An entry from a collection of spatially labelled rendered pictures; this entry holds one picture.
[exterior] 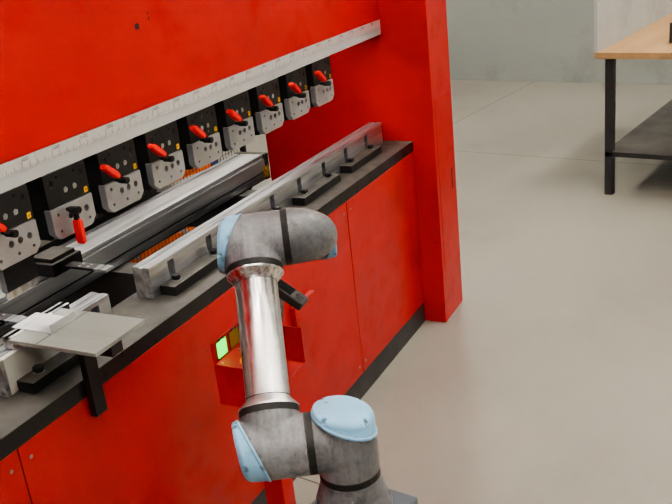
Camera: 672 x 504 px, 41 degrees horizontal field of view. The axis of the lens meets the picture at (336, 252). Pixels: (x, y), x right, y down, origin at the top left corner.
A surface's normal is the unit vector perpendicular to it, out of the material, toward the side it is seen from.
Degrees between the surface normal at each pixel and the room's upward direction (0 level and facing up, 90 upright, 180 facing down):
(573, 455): 0
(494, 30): 90
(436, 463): 0
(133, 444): 90
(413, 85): 90
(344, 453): 90
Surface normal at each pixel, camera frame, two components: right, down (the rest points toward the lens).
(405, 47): -0.44, 0.37
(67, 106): 0.89, 0.07
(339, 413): 0.03, -0.94
